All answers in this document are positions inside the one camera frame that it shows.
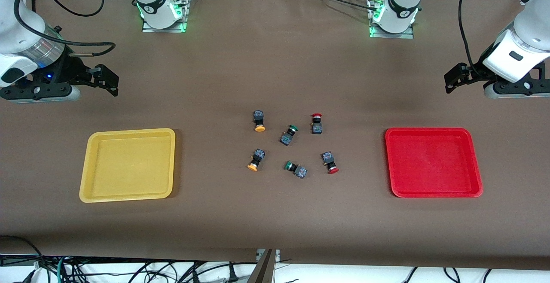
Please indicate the green push button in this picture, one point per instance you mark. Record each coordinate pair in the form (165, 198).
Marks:
(288, 137)
(298, 171)

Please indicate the red plastic tray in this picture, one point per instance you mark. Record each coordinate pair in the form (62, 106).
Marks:
(432, 162)

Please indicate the red push button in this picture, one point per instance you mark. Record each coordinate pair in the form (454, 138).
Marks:
(328, 159)
(317, 126)

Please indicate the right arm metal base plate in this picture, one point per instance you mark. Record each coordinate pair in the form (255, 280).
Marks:
(182, 26)

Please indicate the silver metal bracket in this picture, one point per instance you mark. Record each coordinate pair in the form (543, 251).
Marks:
(277, 255)

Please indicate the dark table support post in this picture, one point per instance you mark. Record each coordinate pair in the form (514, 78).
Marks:
(264, 270)

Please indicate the brown table mat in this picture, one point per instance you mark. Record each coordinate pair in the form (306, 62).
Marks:
(275, 59)

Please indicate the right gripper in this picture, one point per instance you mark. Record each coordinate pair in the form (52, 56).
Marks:
(70, 71)

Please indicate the yellow push button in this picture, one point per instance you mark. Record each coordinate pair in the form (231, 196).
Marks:
(258, 157)
(258, 117)

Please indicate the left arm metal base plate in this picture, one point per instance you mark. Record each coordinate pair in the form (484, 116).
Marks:
(408, 35)

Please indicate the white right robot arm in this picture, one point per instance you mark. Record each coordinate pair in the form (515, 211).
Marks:
(21, 34)

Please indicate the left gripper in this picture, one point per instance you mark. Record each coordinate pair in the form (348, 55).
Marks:
(477, 72)

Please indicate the yellow plastic tray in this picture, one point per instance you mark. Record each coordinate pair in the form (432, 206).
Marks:
(129, 167)

